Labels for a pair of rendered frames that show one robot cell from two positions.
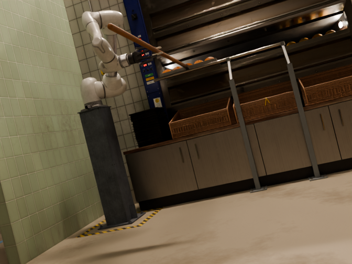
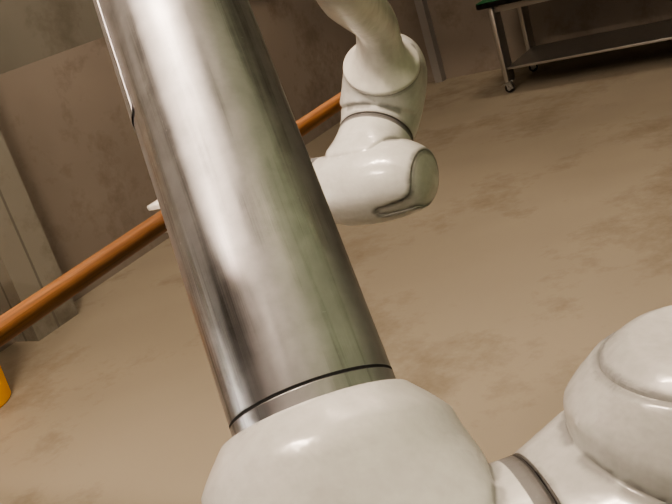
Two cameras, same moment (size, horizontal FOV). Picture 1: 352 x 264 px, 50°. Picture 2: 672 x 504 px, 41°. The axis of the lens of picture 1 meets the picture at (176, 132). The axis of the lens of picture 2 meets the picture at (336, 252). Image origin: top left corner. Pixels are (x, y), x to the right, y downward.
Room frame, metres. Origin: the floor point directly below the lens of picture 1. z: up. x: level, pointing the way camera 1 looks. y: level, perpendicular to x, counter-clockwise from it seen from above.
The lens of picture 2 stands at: (3.73, 0.60, 1.51)
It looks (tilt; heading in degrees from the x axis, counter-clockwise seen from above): 19 degrees down; 198
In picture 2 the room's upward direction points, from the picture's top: 17 degrees counter-clockwise
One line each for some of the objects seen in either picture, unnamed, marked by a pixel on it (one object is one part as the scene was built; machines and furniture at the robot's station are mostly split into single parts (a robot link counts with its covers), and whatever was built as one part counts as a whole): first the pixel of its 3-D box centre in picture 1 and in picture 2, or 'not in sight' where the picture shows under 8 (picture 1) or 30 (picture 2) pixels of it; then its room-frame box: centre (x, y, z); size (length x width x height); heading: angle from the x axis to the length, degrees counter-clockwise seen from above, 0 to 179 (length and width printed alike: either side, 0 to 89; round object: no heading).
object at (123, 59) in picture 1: (125, 60); not in sight; (2.61, 0.22, 1.19); 0.09 x 0.06 x 0.09; 166
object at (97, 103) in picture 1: (92, 106); not in sight; (3.28, 0.64, 1.03); 0.22 x 0.18 x 0.06; 163
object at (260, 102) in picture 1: (265, 100); not in sight; (3.45, -0.85, 0.72); 0.56 x 0.49 x 0.28; 76
